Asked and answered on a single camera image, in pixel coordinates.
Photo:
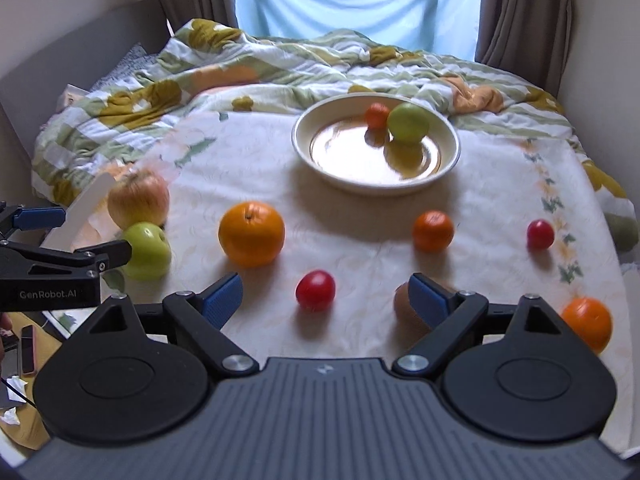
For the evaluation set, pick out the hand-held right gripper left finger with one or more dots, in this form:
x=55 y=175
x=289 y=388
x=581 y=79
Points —
x=222 y=301

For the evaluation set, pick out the brown kiwi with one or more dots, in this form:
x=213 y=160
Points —
x=402 y=310

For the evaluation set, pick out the small pink box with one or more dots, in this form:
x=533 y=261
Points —
x=75 y=96

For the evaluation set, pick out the blue patterned pillow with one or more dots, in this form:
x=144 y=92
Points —
x=125 y=65

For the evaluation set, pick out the crumpled white tissue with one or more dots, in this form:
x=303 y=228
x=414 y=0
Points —
x=12 y=415

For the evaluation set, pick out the small red tomato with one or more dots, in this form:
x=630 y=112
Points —
x=540 y=234

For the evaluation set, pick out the cream ceramic bowl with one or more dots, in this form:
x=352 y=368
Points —
x=350 y=160

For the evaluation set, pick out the dark smartphone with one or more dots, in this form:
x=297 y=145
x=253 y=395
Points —
x=27 y=351

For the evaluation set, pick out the yellow side table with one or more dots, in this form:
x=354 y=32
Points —
x=47 y=340

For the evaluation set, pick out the grey headboard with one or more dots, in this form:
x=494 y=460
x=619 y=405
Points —
x=75 y=45

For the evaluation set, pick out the light blue sheer curtain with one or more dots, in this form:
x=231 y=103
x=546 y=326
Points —
x=350 y=0

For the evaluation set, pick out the green apple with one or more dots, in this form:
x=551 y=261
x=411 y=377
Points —
x=148 y=256
x=409 y=121

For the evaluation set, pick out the pale yellow-red apple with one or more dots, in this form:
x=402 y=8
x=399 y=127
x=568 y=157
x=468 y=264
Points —
x=138 y=200

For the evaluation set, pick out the green striped floral blanket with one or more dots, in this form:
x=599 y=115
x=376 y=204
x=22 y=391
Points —
x=200 y=85

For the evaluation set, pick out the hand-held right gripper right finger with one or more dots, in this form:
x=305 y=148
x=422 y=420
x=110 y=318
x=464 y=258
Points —
x=426 y=301

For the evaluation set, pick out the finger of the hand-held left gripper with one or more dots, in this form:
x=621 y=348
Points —
x=107 y=254
x=40 y=217

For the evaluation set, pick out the large orange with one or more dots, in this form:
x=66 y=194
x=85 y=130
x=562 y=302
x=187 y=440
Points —
x=251 y=234

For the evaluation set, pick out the small tangerine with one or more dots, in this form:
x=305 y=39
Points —
x=376 y=116

